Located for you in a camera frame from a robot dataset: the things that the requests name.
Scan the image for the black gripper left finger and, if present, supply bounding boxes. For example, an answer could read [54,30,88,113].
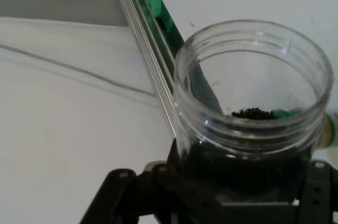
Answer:
[79,138,222,224]

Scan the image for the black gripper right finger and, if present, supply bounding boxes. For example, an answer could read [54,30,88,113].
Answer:
[297,159,338,224]

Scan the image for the black seeds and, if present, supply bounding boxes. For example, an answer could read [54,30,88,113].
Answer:
[182,107,309,201]

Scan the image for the clear plastic jar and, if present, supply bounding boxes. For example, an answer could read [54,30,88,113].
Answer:
[173,19,334,203]

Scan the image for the green-capped spice bottle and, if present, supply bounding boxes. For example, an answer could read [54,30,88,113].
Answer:
[271,108,338,150]

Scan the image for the aluminium wall rail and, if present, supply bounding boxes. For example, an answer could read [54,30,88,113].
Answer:
[110,0,180,139]

